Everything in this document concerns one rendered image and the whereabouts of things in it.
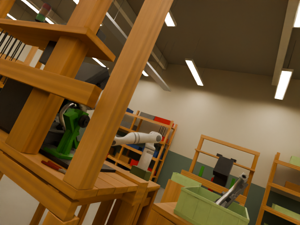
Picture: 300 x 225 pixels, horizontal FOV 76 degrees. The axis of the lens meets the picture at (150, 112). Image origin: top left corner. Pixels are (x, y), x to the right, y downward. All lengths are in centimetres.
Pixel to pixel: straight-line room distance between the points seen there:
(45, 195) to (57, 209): 8
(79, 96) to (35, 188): 42
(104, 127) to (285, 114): 636
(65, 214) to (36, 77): 64
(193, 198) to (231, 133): 538
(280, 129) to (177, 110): 324
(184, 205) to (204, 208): 13
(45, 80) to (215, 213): 119
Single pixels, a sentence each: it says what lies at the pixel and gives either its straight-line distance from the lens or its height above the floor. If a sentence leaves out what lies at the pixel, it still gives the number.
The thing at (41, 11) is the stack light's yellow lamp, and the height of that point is 166.
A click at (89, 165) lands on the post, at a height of 98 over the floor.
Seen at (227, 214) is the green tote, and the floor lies 93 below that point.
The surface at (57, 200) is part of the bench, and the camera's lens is 88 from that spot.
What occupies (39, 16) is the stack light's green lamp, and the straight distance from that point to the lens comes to 155.
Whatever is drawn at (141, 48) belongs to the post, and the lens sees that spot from 87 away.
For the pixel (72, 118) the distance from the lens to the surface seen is 111.
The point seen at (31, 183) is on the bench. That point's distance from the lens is 99.
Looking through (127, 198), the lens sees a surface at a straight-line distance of 133.
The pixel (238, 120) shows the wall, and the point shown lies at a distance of 674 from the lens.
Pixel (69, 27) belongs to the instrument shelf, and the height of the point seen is 152.
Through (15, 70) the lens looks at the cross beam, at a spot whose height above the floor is 123.
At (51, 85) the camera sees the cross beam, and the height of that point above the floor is 121.
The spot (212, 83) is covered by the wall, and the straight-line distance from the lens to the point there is 736.
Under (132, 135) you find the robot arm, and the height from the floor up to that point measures 115.
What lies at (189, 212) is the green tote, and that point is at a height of 84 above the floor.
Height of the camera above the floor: 113
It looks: 9 degrees up
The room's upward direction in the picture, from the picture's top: 22 degrees clockwise
